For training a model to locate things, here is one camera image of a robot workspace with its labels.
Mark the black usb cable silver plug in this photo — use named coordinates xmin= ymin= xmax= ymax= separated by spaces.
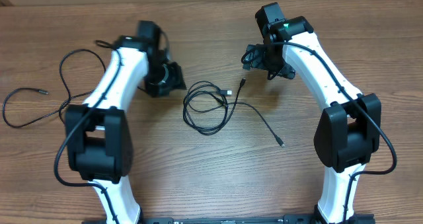
xmin=217 ymin=78 xmax=285 ymax=147

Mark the black usb cable white plug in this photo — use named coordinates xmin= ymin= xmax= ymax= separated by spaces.
xmin=182 ymin=81 xmax=233 ymax=135

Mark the thin black cable silver tip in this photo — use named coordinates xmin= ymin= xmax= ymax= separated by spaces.
xmin=2 ymin=48 xmax=107 ymax=130

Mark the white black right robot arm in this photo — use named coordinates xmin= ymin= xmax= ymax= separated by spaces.
xmin=241 ymin=15 xmax=387 ymax=223

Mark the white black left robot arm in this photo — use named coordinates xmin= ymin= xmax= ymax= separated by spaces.
xmin=54 ymin=20 xmax=186 ymax=223

